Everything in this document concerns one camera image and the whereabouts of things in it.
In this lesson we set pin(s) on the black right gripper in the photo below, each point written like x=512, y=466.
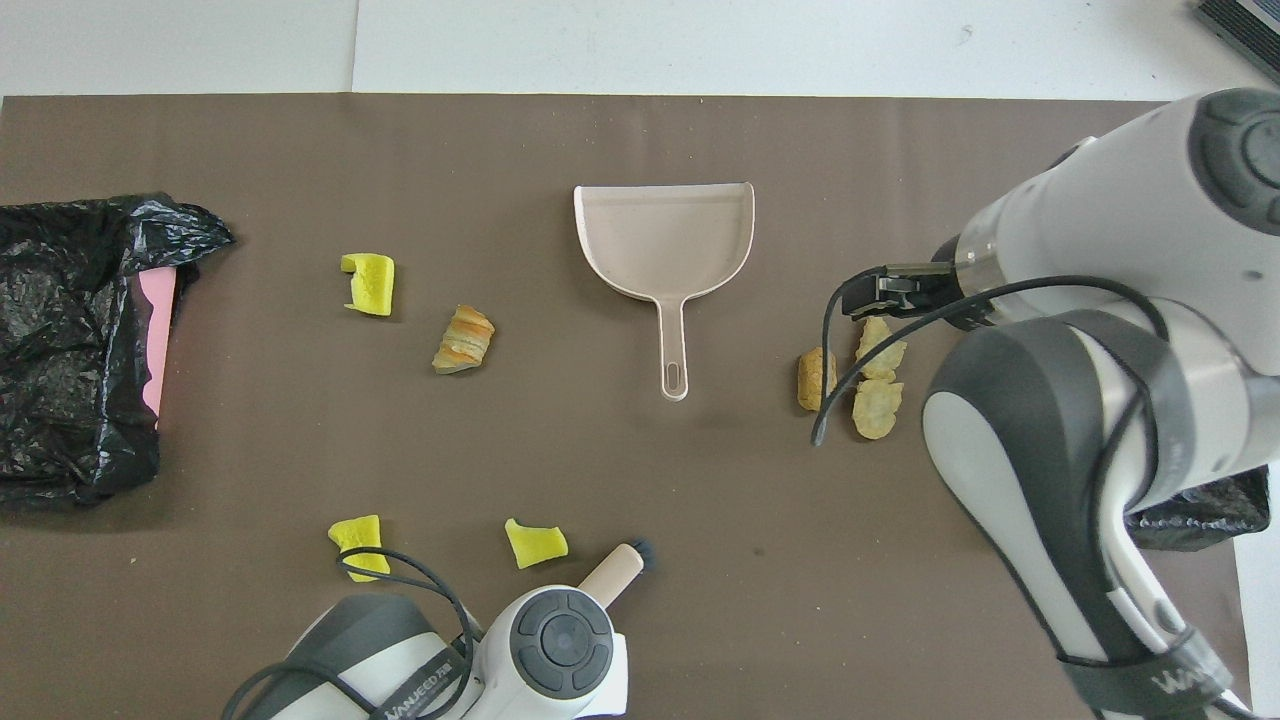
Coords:
x=930, y=290

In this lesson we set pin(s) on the pale green chip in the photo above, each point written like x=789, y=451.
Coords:
x=876, y=410
x=885, y=352

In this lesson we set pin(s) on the brown bread nugget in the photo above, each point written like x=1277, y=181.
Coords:
x=812, y=385

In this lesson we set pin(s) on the beige plastic dustpan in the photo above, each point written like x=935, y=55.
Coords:
x=665, y=240

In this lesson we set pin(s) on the beige hand brush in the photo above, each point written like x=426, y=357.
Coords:
x=615, y=572

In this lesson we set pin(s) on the striped croissant piece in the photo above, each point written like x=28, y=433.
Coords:
x=464, y=340

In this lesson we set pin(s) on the yellow sponge piece green layer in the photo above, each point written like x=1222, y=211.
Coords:
x=535, y=545

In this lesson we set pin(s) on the notched yellow sponge piece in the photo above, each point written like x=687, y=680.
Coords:
x=372, y=285

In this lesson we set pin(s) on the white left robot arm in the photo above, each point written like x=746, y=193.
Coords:
x=560, y=640

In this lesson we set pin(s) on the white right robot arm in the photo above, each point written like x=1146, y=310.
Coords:
x=1100, y=230

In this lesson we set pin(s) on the black trash bag bin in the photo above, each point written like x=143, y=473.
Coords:
x=1200, y=510

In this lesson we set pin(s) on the pink bin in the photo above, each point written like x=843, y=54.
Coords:
x=158, y=330

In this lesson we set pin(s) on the black trash bag over pink bin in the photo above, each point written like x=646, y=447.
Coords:
x=60, y=350

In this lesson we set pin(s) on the brown table mat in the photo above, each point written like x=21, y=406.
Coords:
x=600, y=140

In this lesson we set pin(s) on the dark ribbed device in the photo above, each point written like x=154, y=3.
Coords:
x=1245, y=25

